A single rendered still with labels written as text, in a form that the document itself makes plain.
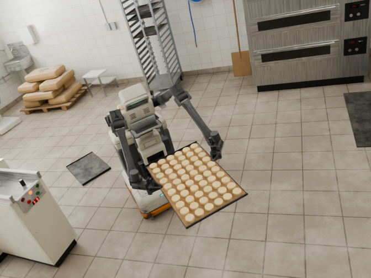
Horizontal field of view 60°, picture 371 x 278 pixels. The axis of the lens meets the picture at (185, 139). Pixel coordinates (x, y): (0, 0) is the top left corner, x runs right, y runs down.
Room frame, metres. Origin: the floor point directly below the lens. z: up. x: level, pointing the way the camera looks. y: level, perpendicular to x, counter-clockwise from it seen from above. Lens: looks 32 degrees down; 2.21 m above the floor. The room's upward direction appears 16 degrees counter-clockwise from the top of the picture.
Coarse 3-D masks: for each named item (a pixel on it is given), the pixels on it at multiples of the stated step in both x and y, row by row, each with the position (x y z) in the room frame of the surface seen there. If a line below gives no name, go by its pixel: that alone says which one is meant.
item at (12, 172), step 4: (0, 168) 2.51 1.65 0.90; (4, 168) 2.48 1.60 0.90; (0, 172) 2.48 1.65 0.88; (4, 172) 2.45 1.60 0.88; (8, 172) 2.42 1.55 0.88; (12, 172) 2.40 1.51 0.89; (16, 172) 2.37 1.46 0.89; (20, 172) 2.34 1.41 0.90; (24, 172) 2.32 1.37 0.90; (28, 172) 2.30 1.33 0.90; (32, 172) 2.28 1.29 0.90; (36, 172) 2.25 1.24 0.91; (12, 176) 2.42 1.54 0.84; (16, 176) 2.39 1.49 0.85; (20, 176) 2.36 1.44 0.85; (24, 176) 2.33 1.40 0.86; (28, 176) 2.31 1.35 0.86; (32, 176) 2.28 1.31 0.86; (36, 176) 2.26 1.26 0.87; (40, 176) 2.26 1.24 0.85
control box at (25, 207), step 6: (36, 180) 2.24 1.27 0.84; (30, 186) 2.17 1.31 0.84; (42, 186) 2.23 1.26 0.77; (24, 192) 2.12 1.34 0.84; (42, 192) 2.21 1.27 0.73; (18, 198) 2.06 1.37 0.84; (30, 198) 2.11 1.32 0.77; (18, 204) 2.04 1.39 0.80; (24, 204) 2.06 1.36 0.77; (30, 204) 2.09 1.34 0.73; (24, 210) 2.03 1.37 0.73
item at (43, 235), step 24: (0, 192) 2.22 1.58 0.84; (48, 192) 2.28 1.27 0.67; (0, 216) 2.12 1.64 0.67; (24, 216) 2.04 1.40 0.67; (48, 216) 2.18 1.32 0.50; (0, 240) 2.28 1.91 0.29; (24, 240) 2.08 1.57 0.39; (48, 240) 2.07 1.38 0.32; (72, 240) 2.23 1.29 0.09; (48, 264) 2.10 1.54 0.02
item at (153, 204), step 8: (128, 184) 2.62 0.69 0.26; (136, 192) 2.44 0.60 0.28; (144, 192) 2.40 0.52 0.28; (160, 192) 2.35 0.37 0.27; (136, 200) 2.35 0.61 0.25; (144, 200) 2.30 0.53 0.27; (152, 200) 2.30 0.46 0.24; (160, 200) 2.32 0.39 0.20; (144, 208) 2.27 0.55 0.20; (152, 208) 2.29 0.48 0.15; (160, 208) 2.31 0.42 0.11; (144, 216) 2.27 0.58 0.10; (152, 216) 2.28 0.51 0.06
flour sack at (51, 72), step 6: (54, 66) 6.37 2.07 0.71; (60, 66) 6.29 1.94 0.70; (36, 72) 6.29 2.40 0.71; (42, 72) 6.17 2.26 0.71; (48, 72) 6.09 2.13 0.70; (54, 72) 6.05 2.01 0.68; (60, 72) 6.17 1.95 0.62; (30, 78) 6.19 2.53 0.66; (36, 78) 6.15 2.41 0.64; (42, 78) 6.12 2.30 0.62; (48, 78) 6.09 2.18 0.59
